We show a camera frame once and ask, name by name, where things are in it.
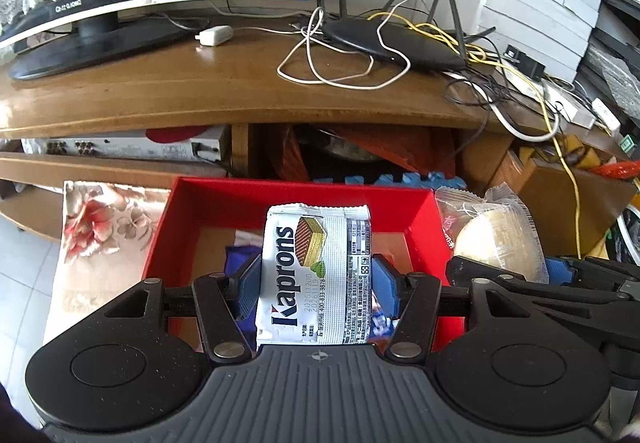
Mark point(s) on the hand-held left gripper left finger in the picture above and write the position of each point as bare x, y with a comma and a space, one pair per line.
248, 288

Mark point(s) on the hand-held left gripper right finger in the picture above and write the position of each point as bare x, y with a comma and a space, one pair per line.
385, 285

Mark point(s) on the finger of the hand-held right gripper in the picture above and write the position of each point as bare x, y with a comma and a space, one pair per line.
557, 270
467, 268

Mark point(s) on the round cake clear wrapper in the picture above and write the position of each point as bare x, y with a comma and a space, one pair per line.
495, 238

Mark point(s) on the white wafer packet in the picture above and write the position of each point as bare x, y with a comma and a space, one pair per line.
310, 283

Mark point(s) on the red cardboard box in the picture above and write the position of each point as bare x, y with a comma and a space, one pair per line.
300, 193

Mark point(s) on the brown cardboard box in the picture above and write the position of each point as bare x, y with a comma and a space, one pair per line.
550, 193

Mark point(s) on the blue foam mat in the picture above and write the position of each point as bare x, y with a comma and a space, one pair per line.
415, 180

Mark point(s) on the red plastic bag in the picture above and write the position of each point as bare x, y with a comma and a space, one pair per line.
620, 170

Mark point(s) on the orange plastic bag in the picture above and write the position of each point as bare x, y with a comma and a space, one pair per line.
400, 148

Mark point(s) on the floral tablecloth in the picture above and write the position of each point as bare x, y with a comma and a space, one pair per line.
100, 233

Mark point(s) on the white power strip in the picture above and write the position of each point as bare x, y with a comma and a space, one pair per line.
606, 115
567, 103

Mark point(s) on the red round pad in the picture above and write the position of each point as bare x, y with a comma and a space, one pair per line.
172, 135

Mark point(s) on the silver media player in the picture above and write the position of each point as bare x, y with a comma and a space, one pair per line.
100, 148

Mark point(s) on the wooden television cabinet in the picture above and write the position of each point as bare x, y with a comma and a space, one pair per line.
200, 83

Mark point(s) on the black power adapter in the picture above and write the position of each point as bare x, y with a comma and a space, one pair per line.
525, 62

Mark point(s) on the black router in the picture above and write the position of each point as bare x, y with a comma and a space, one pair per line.
400, 43

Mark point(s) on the white charger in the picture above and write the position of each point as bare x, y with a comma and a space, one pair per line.
215, 35

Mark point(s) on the dark storage rack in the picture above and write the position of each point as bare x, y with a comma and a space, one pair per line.
620, 23

